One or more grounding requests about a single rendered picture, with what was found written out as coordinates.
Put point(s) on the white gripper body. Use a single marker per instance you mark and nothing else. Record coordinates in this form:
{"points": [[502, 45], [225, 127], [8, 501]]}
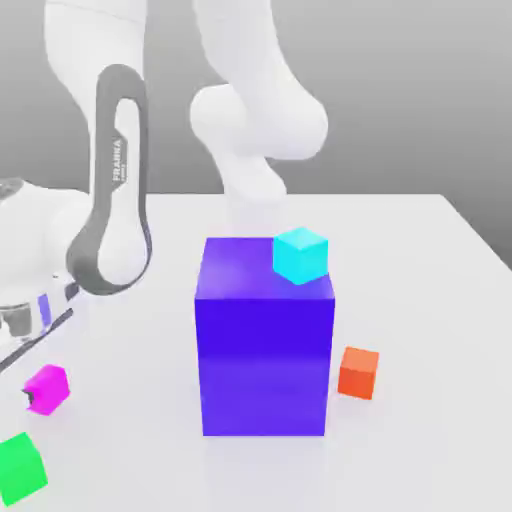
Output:
{"points": [[28, 351]]}

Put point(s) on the small magenta cube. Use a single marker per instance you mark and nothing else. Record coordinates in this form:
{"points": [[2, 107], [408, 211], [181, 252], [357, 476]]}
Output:
{"points": [[48, 390]]}

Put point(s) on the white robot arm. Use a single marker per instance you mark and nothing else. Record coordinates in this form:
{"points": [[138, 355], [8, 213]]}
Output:
{"points": [[256, 120]]}

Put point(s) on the small green cube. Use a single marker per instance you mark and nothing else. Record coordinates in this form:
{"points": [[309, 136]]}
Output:
{"points": [[20, 468]]}

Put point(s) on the small cyan cube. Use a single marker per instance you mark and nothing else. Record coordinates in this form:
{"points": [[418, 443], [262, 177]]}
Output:
{"points": [[300, 258]]}

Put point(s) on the small orange cube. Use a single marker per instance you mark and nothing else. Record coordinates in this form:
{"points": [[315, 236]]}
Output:
{"points": [[357, 376]]}

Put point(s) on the large purple box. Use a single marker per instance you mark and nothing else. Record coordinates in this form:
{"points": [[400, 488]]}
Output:
{"points": [[262, 360]]}

